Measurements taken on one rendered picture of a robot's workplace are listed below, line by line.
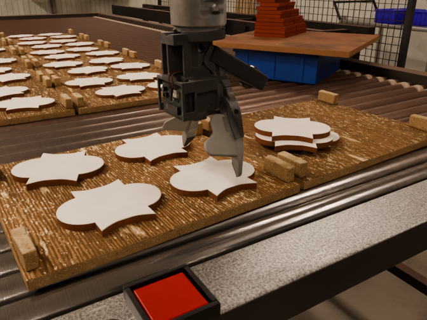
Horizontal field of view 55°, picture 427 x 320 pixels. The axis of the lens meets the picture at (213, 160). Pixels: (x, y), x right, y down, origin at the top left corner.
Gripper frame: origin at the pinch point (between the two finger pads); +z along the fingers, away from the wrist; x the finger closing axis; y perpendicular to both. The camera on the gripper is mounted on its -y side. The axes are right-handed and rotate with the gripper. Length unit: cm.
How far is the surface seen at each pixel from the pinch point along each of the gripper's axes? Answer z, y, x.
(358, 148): 4.0, -30.8, 4.3
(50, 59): 3, -8, -130
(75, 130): 5.2, 9.2, -42.5
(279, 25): -10, -77, -69
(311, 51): -5, -66, -42
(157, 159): 2.7, 4.2, -11.3
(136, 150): 2.3, 5.8, -16.4
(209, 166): 2.4, -1.0, -2.7
